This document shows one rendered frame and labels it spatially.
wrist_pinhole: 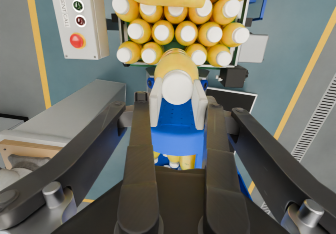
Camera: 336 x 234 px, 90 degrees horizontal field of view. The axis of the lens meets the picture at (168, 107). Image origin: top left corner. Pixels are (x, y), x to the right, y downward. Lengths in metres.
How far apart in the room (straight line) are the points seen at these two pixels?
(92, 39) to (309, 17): 1.73
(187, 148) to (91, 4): 0.45
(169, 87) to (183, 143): 0.27
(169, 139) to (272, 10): 1.53
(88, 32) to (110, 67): 1.20
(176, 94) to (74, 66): 1.71
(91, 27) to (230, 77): 0.47
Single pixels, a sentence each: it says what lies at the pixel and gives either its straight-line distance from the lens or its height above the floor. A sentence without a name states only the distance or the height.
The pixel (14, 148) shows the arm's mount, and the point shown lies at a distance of 1.00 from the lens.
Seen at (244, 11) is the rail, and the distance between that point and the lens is 0.66.
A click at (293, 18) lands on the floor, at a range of 1.87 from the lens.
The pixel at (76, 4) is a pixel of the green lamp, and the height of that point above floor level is 1.11.
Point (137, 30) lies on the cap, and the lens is 0.51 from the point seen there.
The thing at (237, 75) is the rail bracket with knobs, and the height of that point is 1.00.
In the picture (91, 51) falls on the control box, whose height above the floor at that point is 1.10.
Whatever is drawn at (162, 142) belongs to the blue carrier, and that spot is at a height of 1.23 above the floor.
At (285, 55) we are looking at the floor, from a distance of 1.89.
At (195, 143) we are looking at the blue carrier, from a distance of 0.46.
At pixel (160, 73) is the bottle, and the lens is 0.24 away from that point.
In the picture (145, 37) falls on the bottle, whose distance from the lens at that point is 0.54.
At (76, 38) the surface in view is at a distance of 0.56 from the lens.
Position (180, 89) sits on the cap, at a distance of 0.20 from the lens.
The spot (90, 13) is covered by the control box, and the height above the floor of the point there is 1.10.
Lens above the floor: 1.60
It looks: 66 degrees down
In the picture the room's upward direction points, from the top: 175 degrees counter-clockwise
